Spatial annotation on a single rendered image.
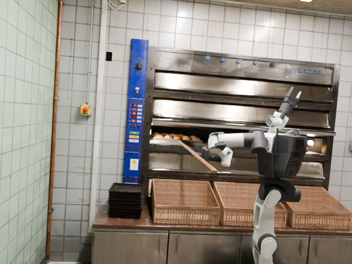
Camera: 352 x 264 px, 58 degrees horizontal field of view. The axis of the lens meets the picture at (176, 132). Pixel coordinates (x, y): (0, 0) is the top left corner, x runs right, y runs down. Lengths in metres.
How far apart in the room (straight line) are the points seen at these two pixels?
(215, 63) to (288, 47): 0.75
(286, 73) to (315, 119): 0.56
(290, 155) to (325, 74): 1.55
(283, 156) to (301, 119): 1.25
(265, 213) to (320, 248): 0.90
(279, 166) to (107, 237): 1.43
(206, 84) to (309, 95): 1.06
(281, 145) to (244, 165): 1.08
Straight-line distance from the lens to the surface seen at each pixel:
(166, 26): 3.14
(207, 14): 3.23
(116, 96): 3.04
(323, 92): 3.55
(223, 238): 2.78
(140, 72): 3.02
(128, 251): 2.73
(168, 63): 3.09
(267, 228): 2.43
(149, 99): 3.03
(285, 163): 2.21
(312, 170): 3.55
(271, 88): 3.30
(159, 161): 3.07
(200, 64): 3.13
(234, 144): 2.13
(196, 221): 2.74
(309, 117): 3.48
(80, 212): 3.23
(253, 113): 3.23
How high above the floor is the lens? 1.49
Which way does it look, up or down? 3 degrees down
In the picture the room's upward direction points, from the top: 4 degrees clockwise
